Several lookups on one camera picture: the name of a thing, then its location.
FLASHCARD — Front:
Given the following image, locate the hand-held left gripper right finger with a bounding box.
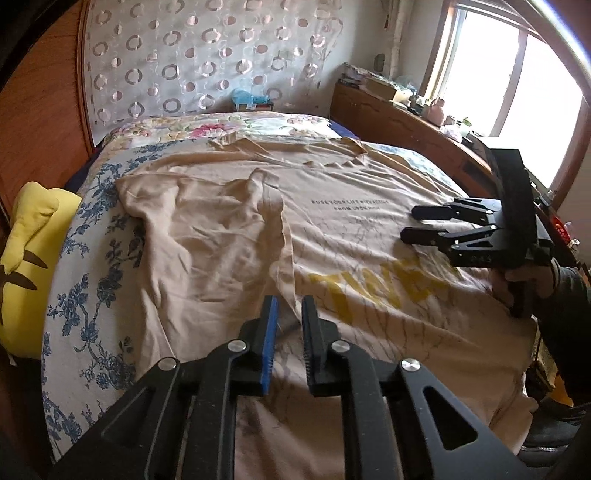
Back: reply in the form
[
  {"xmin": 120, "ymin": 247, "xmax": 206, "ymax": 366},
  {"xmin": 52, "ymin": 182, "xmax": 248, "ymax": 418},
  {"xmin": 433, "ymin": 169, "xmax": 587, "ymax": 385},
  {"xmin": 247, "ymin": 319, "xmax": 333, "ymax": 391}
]
[{"xmin": 301, "ymin": 294, "xmax": 542, "ymax": 480}]

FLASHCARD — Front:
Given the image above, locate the person's right hand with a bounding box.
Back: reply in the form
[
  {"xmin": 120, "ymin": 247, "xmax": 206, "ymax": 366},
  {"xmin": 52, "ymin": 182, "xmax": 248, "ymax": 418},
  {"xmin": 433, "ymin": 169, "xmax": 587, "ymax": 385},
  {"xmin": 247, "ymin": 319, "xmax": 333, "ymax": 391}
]
[{"xmin": 491, "ymin": 257, "xmax": 563, "ymax": 319}]

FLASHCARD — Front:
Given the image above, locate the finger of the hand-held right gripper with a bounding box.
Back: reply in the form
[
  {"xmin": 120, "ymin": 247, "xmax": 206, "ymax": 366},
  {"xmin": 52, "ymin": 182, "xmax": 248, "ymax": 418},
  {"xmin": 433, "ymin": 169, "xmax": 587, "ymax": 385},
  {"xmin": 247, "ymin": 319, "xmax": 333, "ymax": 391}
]
[
  {"xmin": 400, "ymin": 224, "xmax": 502, "ymax": 254},
  {"xmin": 412, "ymin": 197, "xmax": 503, "ymax": 222}
]

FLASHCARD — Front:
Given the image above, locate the yellow plush toy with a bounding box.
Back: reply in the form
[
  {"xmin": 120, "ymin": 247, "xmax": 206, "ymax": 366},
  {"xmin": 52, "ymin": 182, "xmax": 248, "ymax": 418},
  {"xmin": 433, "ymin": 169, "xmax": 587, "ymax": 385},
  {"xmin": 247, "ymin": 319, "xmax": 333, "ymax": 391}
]
[{"xmin": 0, "ymin": 181, "xmax": 85, "ymax": 360}]

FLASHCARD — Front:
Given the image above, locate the window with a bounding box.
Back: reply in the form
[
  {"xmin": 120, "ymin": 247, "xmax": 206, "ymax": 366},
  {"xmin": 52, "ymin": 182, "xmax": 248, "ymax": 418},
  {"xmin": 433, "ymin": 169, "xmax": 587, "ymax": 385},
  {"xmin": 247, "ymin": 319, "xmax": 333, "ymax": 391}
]
[{"xmin": 421, "ymin": 0, "xmax": 586, "ymax": 206}]

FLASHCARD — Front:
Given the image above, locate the wooden headboard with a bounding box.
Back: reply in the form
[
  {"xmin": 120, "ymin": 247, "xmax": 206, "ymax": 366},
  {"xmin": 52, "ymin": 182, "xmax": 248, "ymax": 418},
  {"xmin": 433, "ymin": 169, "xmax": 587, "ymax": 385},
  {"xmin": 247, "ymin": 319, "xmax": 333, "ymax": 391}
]
[{"xmin": 0, "ymin": 0, "xmax": 101, "ymax": 222}]

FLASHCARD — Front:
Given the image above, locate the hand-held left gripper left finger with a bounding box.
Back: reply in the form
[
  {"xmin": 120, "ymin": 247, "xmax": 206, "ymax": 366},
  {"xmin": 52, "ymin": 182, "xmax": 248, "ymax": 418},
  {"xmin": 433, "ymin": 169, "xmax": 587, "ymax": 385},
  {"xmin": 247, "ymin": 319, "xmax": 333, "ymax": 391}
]
[{"xmin": 48, "ymin": 295, "xmax": 279, "ymax": 480}]

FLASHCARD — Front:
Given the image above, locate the blue floral white blanket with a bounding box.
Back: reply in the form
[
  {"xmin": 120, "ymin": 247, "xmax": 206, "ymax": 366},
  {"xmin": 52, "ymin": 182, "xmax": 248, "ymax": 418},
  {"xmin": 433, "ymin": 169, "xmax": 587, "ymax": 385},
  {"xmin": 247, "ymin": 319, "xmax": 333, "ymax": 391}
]
[{"xmin": 41, "ymin": 138, "xmax": 539, "ymax": 468}]

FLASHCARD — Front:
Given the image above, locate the blue bag on box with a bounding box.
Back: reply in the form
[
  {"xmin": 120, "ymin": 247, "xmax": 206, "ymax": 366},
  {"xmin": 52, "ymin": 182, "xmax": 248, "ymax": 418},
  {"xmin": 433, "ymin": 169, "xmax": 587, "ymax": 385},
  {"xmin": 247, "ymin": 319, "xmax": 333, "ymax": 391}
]
[{"xmin": 230, "ymin": 88, "xmax": 274, "ymax": 112}]

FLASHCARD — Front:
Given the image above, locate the pink pot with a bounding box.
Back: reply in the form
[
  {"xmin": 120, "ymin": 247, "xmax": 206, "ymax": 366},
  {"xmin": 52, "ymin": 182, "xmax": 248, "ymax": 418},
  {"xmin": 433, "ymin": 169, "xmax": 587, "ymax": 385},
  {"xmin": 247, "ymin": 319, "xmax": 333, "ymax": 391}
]
[{"xmin": 424, "ymin": 97, "xmax": 447, "ymax": 123}]

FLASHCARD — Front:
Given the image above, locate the beige printed t-shirt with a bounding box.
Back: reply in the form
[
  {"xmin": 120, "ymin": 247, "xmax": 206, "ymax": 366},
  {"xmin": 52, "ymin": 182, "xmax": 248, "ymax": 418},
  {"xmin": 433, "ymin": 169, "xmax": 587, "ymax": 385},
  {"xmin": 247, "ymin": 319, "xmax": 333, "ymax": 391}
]
[{"xmin": 115, "ymin": 137, "xmax": 542, "ymax": 480}]

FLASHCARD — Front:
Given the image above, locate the circle pattern sheer curtain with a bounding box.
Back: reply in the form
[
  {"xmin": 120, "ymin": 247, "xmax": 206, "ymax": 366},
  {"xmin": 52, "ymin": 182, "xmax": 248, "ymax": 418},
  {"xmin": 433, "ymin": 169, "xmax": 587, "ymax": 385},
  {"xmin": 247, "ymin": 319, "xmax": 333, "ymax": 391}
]
[{"xmin": 78, "ymin": 0, "xmax": 403, "ymax": 145}]

